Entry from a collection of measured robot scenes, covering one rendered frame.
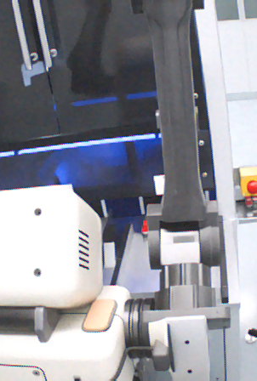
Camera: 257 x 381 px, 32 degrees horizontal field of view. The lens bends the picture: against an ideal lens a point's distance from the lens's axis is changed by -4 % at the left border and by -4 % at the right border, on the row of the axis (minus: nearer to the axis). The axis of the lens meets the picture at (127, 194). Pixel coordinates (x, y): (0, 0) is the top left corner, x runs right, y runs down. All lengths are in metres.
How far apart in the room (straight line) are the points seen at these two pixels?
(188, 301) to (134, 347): 0.09
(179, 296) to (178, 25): 0.34
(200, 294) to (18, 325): 0.23
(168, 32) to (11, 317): 0.40
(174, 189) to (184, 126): 0.09
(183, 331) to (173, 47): 0.35
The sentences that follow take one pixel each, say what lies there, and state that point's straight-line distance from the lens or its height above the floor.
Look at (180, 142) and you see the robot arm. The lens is 0.60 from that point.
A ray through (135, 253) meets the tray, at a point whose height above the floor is 0.88.
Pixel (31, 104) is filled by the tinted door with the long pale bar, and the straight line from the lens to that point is 1.39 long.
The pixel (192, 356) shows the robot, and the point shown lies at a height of 1.17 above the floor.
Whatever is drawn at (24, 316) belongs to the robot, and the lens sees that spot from 0.56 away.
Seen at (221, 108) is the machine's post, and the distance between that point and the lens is 1.30.
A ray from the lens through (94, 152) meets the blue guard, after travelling 1.38.
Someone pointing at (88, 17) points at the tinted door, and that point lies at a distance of 1.30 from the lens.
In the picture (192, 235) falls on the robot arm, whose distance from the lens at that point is 0.65.
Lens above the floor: 1.60
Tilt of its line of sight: 25 degrees down
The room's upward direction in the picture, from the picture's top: 10 degrees counter-clockwise
